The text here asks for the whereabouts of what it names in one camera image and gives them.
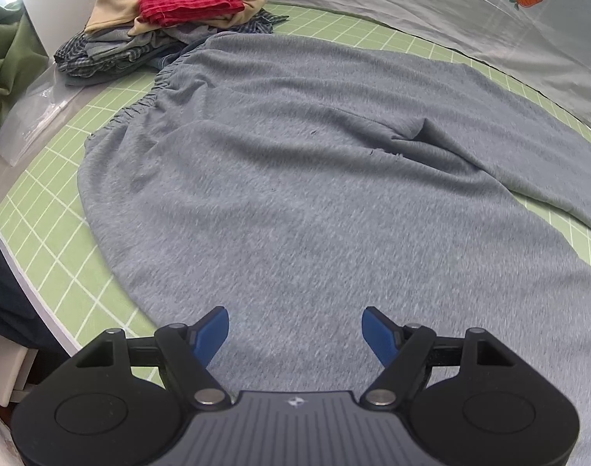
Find light grey garment in pile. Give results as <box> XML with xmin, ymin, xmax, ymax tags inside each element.
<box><xmin>85</xmin><ymin>23</ymin><xmax>217</xmax><ymax>59</ymax></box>

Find green grid cutting mat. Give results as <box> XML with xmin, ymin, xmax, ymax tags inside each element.
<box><xmin>0</xmin><ymin>4</ymin><xmax>591</xmax><ymax>352</ymax></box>

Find olive green cloth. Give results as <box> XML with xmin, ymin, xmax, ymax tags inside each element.
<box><xmin>0</xmin><ymin>1</ymin><xmax>49</xmax><ymax>129</ymax></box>

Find blue plaid shirt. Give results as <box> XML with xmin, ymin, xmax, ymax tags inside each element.
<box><xmin>52</xmin><ymin>8</ymin><xmax>292</xmax><ymax>81</ymax></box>

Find grey sweatpants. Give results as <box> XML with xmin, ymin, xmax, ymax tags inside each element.
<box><xmin>78</xmin><ymin>34</ymin><xmax>591</xmax><ymax>465</ymax></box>

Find clear plastic bag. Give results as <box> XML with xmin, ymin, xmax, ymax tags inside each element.
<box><xmin>0</xmin><ymin>65</ymin><xmax>83</xmax><ymax>166</ymax></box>

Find beige garment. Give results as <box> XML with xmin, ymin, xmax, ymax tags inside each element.
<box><xmin>84</xmin><ymin>0</ymin><xmax>267</xmax><ymax>37</ymax></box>

